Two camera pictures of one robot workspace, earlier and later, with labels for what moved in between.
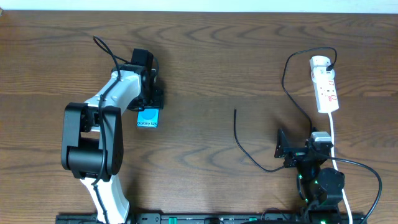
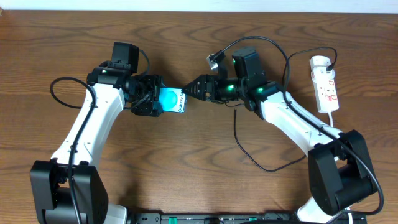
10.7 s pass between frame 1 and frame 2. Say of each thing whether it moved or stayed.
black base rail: stayed
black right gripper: moved
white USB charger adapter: stayed
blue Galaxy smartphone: moved
